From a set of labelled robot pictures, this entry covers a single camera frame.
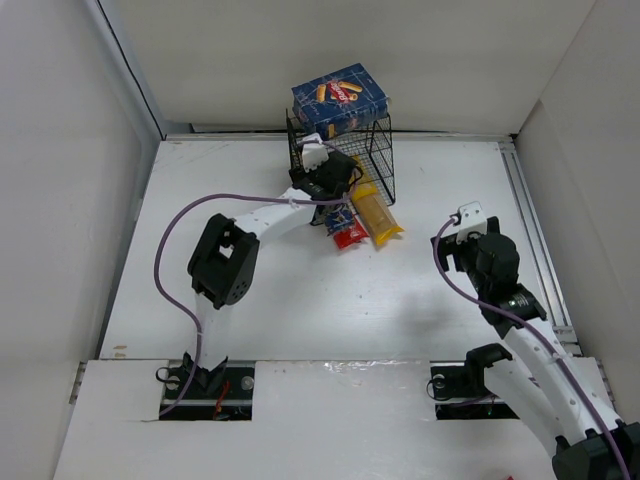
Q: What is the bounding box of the blue-ended spaghetti bag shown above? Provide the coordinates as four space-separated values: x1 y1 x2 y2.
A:
324 204 355 236

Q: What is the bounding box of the yellow spaghetti bag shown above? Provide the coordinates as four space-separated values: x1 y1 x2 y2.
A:
351 155 404 247

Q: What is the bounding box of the red spaghetti bag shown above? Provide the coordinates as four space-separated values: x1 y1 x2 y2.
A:
332 221 369 250

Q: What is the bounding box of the blue Barilla pasta box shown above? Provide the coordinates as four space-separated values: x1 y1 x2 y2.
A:
291 63 389 140

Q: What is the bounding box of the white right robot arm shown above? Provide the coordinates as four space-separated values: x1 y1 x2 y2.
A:
431 202 639 479

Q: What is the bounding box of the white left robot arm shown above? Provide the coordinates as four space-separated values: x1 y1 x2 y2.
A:
187 151 362 371

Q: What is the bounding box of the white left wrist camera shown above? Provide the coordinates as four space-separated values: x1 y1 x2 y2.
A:
298 133 329 172

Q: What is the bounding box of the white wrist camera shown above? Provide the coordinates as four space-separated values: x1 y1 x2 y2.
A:
454 201 488 244
298 133 329 172

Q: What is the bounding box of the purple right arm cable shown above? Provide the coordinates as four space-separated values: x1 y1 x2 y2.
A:
432 217 632 480

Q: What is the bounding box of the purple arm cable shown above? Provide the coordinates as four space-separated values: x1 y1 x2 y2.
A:
155 140 365 417
432 217 632 480

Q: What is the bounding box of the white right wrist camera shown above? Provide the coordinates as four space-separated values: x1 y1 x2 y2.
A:
454 201 488 244

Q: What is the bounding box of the black wire mesh shelf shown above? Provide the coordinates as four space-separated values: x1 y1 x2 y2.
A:
286 111 396 206

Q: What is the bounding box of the aluminium table edge rail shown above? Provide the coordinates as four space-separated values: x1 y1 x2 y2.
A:
498 137 583 356

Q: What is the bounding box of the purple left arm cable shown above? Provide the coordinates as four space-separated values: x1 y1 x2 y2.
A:
155 140 365 417

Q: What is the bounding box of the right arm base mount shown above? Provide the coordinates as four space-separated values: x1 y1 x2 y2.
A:
425 343 518 421

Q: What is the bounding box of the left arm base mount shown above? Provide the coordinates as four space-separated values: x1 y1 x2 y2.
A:
155 353 256 422

